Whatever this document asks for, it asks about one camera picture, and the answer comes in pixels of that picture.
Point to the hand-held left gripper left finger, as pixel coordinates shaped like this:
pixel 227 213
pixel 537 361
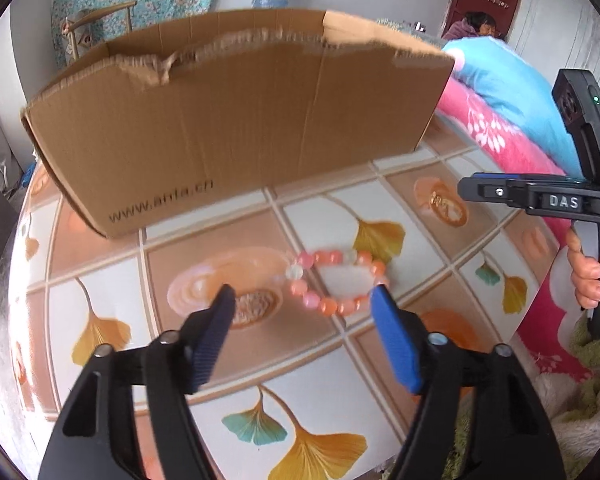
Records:
pixel 212 340

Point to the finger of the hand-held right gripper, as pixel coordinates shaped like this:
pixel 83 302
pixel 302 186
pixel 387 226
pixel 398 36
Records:
pixel 495 192
pixel 530 178

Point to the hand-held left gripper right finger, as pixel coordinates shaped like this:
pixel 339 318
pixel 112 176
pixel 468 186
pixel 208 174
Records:
pixel 397 345

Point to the brown cardboard box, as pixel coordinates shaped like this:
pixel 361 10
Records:
pixel 230 135

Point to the person's right hand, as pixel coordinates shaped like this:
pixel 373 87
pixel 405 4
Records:
pixel 587 280

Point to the pink floral blanket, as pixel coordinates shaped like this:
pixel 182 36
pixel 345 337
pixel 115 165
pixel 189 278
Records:
pixel 500 135

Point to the gold ladder charm earring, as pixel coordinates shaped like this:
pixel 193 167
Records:
pixel 440 201

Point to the light blue pillow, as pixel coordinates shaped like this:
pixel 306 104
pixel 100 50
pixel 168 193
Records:
pixel 510 80

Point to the green fleece garment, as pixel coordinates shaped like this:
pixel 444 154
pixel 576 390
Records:
pixel 462 440

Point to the grey shaggy cloth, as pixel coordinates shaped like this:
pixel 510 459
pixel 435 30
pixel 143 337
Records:
pixel 410 27

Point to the wooden chair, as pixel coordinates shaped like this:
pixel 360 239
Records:
pixel 100 14

